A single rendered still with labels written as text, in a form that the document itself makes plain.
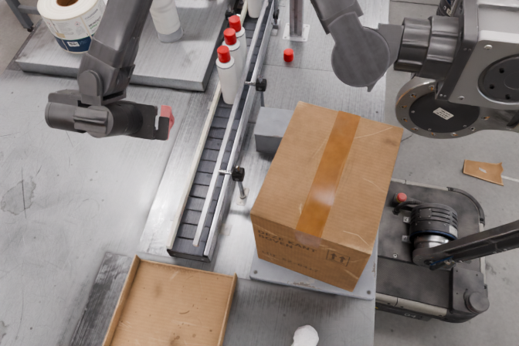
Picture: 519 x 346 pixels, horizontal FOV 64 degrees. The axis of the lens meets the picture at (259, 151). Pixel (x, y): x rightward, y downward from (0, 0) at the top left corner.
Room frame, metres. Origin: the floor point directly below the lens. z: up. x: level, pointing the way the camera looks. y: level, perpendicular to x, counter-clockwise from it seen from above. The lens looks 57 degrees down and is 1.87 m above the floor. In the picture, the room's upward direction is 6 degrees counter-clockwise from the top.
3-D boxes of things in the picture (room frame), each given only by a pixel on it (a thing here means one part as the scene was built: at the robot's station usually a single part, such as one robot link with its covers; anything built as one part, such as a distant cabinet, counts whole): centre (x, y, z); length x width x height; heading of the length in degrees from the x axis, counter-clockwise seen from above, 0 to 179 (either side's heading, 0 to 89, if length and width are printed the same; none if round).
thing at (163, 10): (1.16, 0.26, 1.03); 0.09 x 0.09 x 0.30
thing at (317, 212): (0.42, -0.14, 0.99); 0.30 x 0.24 x 0.27; 153
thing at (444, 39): (0.41, -0.25, 1.45); 0.09 x 0.08 x 0.12; 161
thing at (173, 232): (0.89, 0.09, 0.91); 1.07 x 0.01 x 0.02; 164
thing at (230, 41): (0.90, 0.05, 0.98); 0.05 x 0.05 x 0.20
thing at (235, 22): (0.96, 0.03, 0.98); 0.05 x 0.05 x 0.20
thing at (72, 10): (1.21, 0.57, 0.95); 0.20 x 0.20 x 0.14
